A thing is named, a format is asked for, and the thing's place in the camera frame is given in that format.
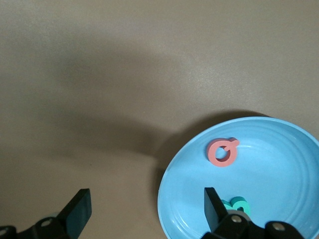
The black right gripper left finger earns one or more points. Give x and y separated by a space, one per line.
72 219

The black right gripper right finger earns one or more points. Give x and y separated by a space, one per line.
216 219

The teal foam letter R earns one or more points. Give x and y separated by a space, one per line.
243 205

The red foam letter Q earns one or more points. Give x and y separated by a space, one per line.
211 159

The blue plastic plate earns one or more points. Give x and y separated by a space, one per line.
274 174

